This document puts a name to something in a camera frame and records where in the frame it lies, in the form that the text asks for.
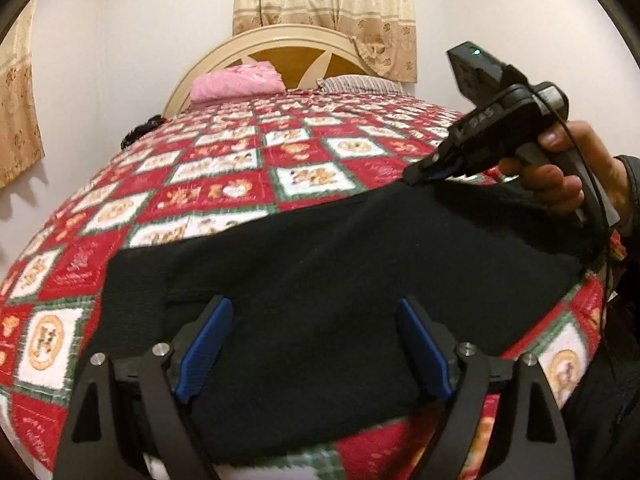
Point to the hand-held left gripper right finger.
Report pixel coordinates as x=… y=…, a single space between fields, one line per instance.
x=421 y=345

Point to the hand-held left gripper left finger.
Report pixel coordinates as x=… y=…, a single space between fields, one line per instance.
x=207 y=345

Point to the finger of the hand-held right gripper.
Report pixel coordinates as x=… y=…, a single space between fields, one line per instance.
x=424 y=169

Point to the black pants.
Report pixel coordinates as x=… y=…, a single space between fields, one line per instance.
x=325 y=285

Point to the person's right forearm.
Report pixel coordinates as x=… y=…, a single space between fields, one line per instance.
x=629 y=185

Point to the person's right hand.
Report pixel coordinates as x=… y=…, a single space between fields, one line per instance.
x=597 y=160

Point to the striped pillow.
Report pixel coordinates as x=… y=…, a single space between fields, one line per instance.
x=360 y=82

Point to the red printed blanket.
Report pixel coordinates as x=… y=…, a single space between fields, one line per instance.
x=210 y=170

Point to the cream wooden headboard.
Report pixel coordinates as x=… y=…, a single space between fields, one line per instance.
x=280 y=35

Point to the person's dark clothing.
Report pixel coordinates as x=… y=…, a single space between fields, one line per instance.
x=610 y=410

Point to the pink pillow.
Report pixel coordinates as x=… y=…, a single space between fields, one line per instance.
x=235 y=82

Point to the dark cloth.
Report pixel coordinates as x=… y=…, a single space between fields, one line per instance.
x=142 y=132

